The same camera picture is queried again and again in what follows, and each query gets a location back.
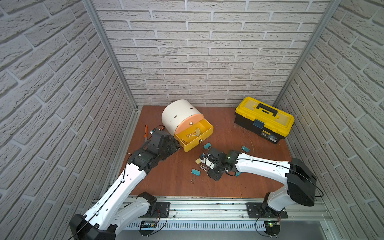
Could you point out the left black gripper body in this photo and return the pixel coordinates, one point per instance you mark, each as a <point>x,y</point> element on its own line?
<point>169,143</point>

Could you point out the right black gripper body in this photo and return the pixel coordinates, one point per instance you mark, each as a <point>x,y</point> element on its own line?
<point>215,172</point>

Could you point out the yellow binder clip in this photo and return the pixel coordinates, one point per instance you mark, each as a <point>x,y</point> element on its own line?
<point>199,162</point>
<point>196,133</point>

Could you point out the yellow drawer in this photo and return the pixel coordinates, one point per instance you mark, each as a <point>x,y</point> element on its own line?
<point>189,143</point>

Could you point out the orange top drawer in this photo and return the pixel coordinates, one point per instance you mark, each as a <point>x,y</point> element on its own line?
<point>188,122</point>

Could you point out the white round drawer cabinet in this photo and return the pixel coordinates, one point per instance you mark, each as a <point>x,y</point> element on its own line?
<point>175,112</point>

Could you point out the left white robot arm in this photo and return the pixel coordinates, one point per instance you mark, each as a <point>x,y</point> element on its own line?
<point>107,218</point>

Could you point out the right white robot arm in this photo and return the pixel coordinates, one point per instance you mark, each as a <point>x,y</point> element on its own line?
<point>299,183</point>

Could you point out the yellow black toolbox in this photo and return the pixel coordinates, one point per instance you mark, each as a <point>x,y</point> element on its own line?
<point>264,120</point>

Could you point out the left controller board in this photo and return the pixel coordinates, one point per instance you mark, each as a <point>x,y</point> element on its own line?
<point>148,227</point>

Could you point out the controller board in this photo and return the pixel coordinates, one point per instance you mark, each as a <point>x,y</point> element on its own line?
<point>148,227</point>
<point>272,228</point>

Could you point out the right controller board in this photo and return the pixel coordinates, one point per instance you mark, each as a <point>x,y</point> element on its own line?
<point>272,228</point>

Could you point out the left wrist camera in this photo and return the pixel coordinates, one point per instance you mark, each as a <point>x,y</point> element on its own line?
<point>158,132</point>

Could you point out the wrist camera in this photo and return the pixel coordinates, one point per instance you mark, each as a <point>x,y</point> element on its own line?
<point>158,132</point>
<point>205,163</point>

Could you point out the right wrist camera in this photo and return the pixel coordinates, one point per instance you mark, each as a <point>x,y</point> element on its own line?
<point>205,163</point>

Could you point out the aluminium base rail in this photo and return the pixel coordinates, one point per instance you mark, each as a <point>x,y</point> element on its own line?
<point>203,209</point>

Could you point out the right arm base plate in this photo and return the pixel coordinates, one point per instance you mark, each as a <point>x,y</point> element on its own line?
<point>259,210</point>

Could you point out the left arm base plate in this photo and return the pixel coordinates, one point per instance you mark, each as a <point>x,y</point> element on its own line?
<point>158,208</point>

